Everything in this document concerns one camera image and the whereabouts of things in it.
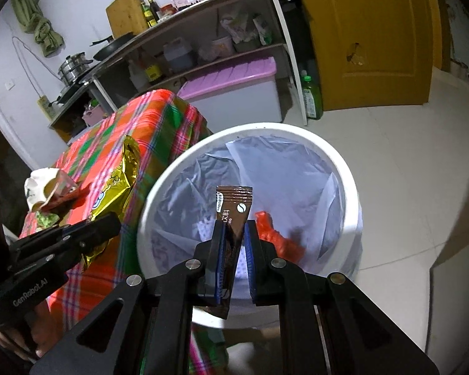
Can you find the hanging green cloth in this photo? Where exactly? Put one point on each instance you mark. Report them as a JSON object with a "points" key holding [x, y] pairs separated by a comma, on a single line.
{"points": [[39, 23]]}

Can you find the red plastic bag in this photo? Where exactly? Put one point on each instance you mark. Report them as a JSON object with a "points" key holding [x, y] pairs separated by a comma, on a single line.
{"points": [[277, 238]]}

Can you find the green wrapper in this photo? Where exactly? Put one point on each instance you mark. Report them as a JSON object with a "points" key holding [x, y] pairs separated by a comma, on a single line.
{"points": [[47, 219]]}

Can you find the plaid tablecloth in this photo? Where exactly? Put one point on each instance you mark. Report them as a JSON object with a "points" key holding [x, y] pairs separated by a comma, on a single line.
{"points": [[101, 132]]}

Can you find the white kitchen shelf unit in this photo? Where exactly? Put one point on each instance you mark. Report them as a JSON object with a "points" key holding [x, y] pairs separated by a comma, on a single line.
{"points": [[203, 17]]}

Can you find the purple-lid storage box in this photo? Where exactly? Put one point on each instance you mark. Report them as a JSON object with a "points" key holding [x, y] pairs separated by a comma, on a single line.
{"points": [[234, 90]]}

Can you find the gold snack bag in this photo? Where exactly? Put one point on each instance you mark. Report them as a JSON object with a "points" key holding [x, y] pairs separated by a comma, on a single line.
{"points": [[117, 179]]}

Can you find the green oil bottle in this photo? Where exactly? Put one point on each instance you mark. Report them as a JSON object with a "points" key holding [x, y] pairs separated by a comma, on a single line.
{"points": [[145, 15]]}

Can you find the grey plastic jug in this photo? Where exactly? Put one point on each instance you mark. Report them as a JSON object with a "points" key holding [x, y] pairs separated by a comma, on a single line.
{"points": [[178, 56]]}

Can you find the red sauce jar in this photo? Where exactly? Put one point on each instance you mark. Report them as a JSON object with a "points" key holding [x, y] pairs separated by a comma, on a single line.
{"points": [[168, 11]]}

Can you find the clear food box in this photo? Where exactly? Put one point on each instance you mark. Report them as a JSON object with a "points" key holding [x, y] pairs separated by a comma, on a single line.
{"points": [[222, 47]]}

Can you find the green drink bottle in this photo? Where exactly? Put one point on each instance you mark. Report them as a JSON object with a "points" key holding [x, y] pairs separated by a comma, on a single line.
{"points": [[312, 99]]}

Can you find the clear bin liner bag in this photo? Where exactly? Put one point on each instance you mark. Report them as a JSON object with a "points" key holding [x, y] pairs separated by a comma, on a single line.
{"points": [[289, 172]]}

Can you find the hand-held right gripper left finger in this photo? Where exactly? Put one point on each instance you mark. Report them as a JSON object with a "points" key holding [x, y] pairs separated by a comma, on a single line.
{"points": [[219, 273]]}

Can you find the dark sauce bottle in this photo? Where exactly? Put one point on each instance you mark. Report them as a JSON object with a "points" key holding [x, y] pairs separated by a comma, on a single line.
{"points": [[154, 11]]}

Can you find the black frying pan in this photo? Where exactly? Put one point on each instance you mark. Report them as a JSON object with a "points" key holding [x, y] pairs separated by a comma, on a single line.
{"points": [[113, 47]]}

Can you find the white wall switch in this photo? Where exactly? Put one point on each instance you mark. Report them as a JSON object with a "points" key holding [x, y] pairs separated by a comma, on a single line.
{"points": [[9, 86]]}

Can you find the steel pot with lid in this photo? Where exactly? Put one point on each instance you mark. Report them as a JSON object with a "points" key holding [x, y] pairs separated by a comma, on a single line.
{"points": [[74, 68]]}

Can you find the pink basket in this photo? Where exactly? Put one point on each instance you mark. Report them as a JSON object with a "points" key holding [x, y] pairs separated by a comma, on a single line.
{"points": [[93, 115]]}

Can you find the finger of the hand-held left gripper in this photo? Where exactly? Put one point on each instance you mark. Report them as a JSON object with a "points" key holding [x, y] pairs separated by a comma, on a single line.
{"points": [[86, 230], [62, 258]]}

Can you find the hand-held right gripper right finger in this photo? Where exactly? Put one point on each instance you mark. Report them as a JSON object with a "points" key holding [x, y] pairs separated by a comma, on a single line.
{"points": [[251, 265]]}

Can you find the yellow wooden door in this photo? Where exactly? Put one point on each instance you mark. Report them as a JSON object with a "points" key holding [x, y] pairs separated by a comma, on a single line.
{"points": [[367, 35]]}

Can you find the crumpled plastic bags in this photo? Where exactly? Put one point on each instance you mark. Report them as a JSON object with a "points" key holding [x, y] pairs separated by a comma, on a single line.
{"points": [[238, 27]]}

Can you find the black induction cooker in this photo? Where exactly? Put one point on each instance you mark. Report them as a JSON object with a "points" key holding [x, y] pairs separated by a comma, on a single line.
{"points": [[76, 91]]}

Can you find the power strip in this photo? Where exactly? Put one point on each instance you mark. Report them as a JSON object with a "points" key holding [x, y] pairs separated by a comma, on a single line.
{"points": [[47, 107]]}

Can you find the white trash bin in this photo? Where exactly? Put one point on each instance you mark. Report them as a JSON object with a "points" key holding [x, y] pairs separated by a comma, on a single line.
{"points": [[203, 144]]}

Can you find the white plastic bottle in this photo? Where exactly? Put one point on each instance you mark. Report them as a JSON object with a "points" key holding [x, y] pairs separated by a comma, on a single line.
{"points": [[138, 78]]}

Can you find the brown stick packet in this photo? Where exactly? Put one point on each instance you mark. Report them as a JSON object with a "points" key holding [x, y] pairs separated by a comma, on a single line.
{"points": [[232, 211]]}

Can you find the white paper bowl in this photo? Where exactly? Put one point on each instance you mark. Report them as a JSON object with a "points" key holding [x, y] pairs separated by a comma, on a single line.
{"points": [[37, 183]]}

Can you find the person's left hand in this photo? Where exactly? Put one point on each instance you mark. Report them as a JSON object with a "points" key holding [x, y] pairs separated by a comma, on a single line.
{"points": [[31, 332]]}

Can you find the wooden cutting board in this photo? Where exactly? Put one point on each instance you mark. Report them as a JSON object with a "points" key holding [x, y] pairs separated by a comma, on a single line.
{"points": [[127, 13]]}

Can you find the yellow-label bottle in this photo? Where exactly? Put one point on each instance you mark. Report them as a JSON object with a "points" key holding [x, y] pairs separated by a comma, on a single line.
{"points": [[152, 71]]}

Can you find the low wooden cabinet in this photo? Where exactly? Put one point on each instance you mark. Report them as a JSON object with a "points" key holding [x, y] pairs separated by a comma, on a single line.
{"points": [[68, 117]]}

